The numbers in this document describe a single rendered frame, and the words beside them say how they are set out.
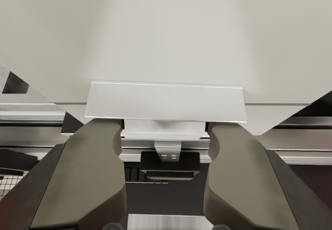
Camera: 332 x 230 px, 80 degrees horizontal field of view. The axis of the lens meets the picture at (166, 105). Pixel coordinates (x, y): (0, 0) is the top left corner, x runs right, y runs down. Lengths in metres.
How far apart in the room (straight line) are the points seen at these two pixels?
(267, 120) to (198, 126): 0.06
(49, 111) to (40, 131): 0.28
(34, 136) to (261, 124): 0.51
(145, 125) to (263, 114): 0.10
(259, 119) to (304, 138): 0.38
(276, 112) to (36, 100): 0.24
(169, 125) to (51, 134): 0.41
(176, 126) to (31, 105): 0.17
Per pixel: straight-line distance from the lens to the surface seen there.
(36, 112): 0.31
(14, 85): 0.32
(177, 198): 0.73
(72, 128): 0.25
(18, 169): 0.58
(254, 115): 0.17
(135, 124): 0.18
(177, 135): 0.22
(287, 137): 0.54
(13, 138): 0.61
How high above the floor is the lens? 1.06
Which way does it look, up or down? 23 degrees down
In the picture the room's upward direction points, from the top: 179 degrees counter-clockwise
